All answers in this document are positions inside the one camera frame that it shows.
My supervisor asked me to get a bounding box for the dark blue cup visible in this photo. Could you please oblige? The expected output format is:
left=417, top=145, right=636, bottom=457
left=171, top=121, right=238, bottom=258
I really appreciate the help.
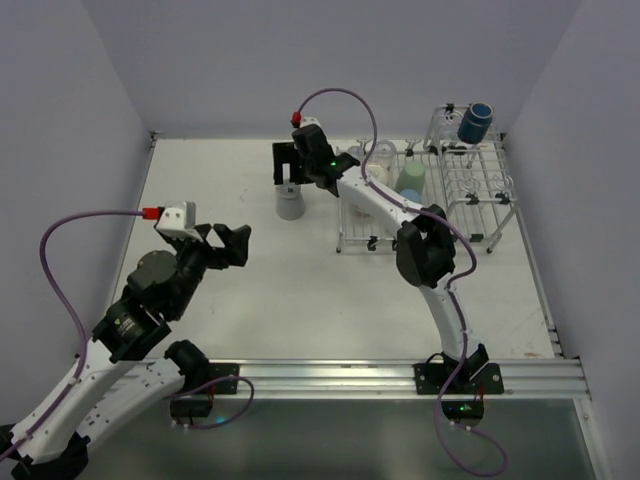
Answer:
left=457, top=102, right=494, bottom=145

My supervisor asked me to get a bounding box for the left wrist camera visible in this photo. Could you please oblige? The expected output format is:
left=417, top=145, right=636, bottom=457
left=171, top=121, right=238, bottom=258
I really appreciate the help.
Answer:
left=154, top=201, right=196, bottom=234

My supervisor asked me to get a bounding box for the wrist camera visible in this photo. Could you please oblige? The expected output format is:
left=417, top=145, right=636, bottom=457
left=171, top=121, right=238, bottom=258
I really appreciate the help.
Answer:
left=154, top=201, right=196, bottom=234
left=290, top=111, right=321, bottom=129

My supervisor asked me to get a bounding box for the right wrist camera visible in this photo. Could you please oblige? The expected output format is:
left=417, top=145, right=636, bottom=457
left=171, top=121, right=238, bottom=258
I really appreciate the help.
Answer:
left=290, top=111, right=321, bottom=129

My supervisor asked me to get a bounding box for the small clear glass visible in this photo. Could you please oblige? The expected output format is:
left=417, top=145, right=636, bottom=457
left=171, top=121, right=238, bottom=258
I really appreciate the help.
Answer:
left=347, top=145, right=365, bottom=162

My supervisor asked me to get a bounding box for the metal dish rack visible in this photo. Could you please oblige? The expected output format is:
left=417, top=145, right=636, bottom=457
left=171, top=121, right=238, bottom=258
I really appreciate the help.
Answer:
left=356, top=103, right=517, bottom=254

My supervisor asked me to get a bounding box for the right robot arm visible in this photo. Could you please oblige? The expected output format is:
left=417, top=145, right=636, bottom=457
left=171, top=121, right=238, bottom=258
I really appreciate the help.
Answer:
left=271, top=124, right=495, bottom=394

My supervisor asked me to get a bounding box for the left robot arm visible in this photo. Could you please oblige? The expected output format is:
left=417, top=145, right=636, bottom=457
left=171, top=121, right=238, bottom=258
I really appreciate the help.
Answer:
left=1, top=224, right=251, bottom=479

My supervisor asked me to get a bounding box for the green plastic cup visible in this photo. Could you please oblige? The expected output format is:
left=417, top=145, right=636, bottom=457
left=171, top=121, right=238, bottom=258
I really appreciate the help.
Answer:
left=395, top=161, right=426, bottom=194

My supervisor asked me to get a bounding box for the floral patterned mug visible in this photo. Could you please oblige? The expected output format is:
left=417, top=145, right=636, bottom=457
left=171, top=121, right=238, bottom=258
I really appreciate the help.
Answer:
left=351, top=162, right=390, bottom=218

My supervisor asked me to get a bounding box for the aluminium mounting rail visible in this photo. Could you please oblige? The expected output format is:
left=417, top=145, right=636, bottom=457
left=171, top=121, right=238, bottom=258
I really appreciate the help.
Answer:
left=64, top=355, right=586, bottom=401

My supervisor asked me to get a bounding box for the light blue plastic cup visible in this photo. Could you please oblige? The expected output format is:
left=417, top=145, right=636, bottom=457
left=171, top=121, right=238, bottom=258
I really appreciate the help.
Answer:
left=399, top=189, right=422, bottom=204

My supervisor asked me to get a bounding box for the grey footed mug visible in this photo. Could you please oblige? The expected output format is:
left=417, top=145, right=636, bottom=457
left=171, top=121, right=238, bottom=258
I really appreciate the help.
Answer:
left=275, top=181, right=306, bottom=221

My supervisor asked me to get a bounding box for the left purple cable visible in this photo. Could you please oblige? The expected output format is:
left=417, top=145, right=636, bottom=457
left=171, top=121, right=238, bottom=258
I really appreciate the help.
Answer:
left=0, top=208, right=161, bottom=461

